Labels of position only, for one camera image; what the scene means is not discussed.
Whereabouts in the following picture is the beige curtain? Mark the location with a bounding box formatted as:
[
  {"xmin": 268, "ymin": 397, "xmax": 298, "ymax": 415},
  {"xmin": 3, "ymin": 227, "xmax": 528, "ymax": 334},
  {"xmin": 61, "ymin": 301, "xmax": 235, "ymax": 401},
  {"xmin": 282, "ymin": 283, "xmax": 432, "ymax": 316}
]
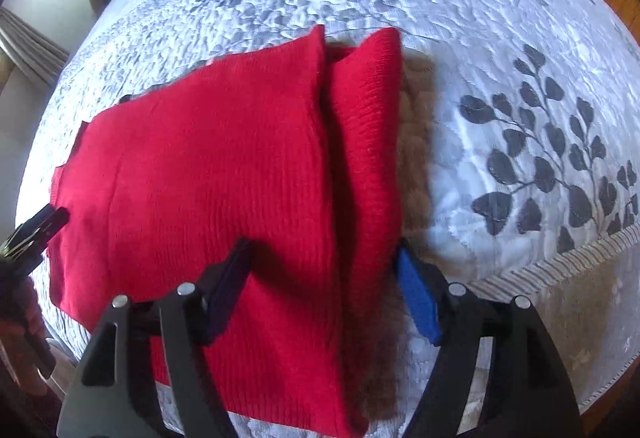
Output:
[{"xmin": 0, "ymin": 7, "xmax": 69, "ymax": 88}]

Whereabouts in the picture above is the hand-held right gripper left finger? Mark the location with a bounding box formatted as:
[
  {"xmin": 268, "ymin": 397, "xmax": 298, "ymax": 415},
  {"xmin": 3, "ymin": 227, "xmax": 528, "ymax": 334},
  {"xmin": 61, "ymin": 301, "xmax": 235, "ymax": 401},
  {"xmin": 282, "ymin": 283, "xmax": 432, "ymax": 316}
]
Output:
[{"xmin": 56, "ymin": 238, "xmax": 253, "ymax": 438}]

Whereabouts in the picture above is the red knitted sweater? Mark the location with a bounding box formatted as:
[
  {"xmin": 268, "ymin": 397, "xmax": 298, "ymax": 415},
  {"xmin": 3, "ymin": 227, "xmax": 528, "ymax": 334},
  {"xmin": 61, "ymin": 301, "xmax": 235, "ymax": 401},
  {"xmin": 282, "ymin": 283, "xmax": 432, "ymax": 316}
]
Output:
[{"xmin": 47, "ymin": 24, "xmax": 407, "ymax": 437}]

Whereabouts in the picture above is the grey leaf-print quilted bedspread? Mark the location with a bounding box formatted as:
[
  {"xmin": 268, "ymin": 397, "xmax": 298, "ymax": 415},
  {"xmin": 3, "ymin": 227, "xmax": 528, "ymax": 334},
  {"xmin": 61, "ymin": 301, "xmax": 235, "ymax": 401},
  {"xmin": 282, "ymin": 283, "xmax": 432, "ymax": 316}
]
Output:
[{"xmin": 15, "ymin": 0, "xmax": 640, "ymax": 438}]

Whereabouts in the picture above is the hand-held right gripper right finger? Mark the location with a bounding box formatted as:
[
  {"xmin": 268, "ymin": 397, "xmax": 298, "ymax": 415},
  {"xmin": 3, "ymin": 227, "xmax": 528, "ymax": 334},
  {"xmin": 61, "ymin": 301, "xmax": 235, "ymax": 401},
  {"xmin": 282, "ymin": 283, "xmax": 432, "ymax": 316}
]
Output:
[{"xmin": 395, "ymin": 241, "xmax": 586, "ymax": 438}]

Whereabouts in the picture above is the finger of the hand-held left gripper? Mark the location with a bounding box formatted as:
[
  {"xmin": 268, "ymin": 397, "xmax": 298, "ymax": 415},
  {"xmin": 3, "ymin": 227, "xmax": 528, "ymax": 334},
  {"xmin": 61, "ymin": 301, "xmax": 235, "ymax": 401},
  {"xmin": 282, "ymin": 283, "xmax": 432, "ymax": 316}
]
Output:
[
  {"xmin": 20, "ymin": 209, "xmax": 70, "ymax": 277},
  {"xmin": 12, "ymin": 205, "xmax": 57, "ymax": 245}
]

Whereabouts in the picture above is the person's left forearm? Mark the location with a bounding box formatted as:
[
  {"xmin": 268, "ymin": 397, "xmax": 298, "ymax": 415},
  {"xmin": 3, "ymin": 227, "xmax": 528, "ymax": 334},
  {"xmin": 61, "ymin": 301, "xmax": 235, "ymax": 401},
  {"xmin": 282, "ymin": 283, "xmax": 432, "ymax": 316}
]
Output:
[{"xmin": 0, "ymin": 291, "xmax": 53, "ymax": 381}]

